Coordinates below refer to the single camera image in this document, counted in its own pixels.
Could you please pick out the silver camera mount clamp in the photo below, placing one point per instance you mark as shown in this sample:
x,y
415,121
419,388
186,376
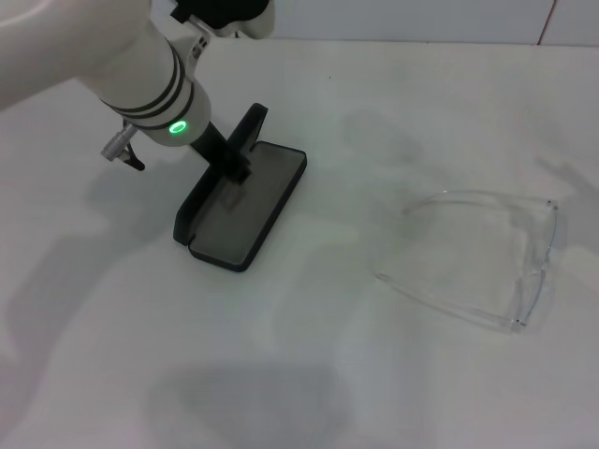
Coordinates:
x,y
199,42

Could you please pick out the clear white glasses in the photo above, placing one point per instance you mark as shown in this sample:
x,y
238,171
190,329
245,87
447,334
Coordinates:
x,y
547,234

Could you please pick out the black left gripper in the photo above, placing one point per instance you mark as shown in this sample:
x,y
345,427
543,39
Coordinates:
x,y
213,142

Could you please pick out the black glasses case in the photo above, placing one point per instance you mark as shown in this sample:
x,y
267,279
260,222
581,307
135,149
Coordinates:
x,y
262,210

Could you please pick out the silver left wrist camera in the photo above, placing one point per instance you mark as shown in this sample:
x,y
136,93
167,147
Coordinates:
x,y
220,11

